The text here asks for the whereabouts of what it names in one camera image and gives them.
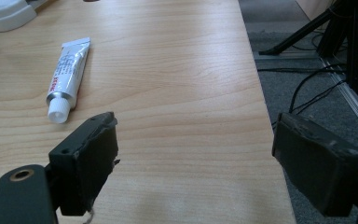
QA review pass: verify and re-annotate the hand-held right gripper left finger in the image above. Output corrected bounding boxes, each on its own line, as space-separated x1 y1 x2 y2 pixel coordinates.
48 111 121 217

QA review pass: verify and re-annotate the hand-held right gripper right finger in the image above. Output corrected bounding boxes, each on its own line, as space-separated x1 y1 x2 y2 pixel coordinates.
271 112 358 217

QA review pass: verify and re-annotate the white glue tube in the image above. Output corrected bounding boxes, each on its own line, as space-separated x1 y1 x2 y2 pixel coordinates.
46 36 91 124

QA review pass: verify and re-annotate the black metal stand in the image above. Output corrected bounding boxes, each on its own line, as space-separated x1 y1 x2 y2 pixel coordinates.
258 0 358 98

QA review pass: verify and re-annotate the white plastic container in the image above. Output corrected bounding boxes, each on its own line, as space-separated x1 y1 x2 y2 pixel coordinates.
0 0 38 34

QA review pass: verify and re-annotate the black cable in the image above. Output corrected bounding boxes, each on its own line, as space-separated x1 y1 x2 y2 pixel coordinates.
256 63 349 125

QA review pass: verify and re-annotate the aluminium floor rail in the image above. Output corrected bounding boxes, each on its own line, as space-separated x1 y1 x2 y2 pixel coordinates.
320 57 358 144

